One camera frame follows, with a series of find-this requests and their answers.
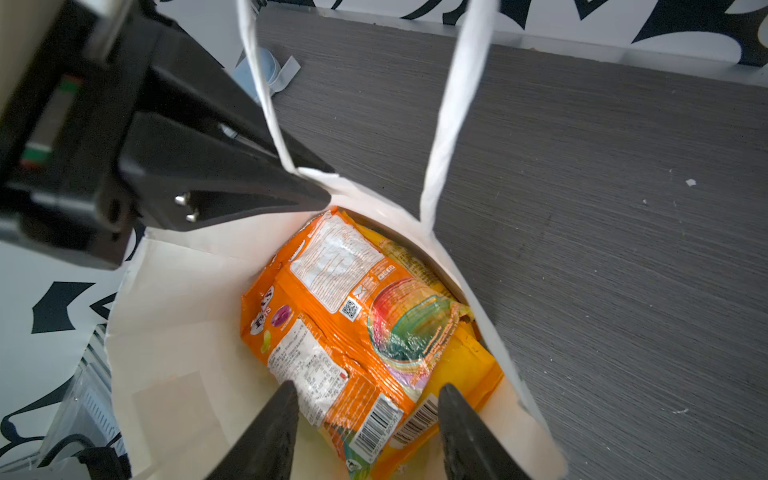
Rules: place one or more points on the yellow snack packet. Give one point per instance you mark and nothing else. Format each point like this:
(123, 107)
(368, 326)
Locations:
(466, 364)

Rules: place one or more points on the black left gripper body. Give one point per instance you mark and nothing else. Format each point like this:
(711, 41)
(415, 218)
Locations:
(66, 102)

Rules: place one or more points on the white green paper bag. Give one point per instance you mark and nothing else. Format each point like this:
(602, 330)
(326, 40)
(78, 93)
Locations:
(185, 386)

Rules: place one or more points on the orange snack packet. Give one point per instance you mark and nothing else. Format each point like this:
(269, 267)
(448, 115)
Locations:
(356, 333)

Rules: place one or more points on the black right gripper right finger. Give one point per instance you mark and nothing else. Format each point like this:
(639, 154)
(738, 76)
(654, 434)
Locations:
(470, 449)

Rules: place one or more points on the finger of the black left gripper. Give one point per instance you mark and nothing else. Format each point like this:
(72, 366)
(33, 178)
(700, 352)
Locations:
(202, 94)
(184, 179)

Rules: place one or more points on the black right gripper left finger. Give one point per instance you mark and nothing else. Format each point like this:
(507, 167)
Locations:
(266, 448)

